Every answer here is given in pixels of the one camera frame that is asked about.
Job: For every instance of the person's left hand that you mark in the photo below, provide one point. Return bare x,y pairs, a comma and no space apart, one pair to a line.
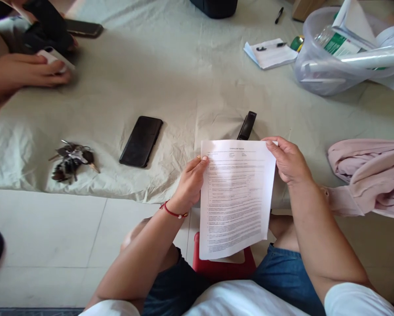
188,187

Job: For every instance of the person's right hand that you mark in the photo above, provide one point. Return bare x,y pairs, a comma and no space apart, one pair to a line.
290,163

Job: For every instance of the person's right thumb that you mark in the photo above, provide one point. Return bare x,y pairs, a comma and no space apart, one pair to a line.
272,143

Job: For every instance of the person's left thumb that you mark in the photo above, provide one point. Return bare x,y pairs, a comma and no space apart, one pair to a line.
198,164

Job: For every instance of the printed white paper sheet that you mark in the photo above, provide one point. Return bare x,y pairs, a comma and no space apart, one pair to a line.
236,197

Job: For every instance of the black stapler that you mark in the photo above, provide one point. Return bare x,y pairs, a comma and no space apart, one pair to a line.
247,126

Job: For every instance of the pale green cloth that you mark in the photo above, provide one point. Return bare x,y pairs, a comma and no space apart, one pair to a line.
183,82

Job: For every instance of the white notepad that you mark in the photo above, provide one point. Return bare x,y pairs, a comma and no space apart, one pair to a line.
272,57

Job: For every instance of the clear plastic bin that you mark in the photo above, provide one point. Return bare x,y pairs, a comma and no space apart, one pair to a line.
328,72

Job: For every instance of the black pen with clip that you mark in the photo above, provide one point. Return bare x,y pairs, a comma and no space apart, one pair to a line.
271,46

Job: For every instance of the pink garment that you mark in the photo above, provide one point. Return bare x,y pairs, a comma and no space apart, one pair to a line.
371,174

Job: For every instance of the green and yellow tape roll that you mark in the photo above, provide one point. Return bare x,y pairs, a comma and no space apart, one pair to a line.
297,42

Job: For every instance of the red stool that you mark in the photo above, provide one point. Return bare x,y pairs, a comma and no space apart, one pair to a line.
223,268

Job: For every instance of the clear plastic bottle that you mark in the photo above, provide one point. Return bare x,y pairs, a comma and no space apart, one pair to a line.
328,39

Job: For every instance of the bunch of keys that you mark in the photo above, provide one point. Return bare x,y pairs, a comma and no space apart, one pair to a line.
72,159

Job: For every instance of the person's legs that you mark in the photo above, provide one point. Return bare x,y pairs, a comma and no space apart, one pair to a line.
282,273

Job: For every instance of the white plastic roll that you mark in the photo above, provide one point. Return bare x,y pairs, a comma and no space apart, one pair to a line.
374,56

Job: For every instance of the brown cardboard box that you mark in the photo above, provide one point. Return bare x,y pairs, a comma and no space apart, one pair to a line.
307,8

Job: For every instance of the person's body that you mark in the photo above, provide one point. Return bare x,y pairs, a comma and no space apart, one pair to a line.
243,299

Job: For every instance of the green and white carton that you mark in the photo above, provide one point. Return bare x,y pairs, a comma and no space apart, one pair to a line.
351,23

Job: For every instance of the black bag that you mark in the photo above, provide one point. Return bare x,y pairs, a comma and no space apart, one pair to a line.
213,8

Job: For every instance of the white smartphone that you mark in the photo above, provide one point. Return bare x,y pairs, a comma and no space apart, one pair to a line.
56,59

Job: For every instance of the black smartphone in case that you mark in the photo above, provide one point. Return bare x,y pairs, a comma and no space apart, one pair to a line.
84,29

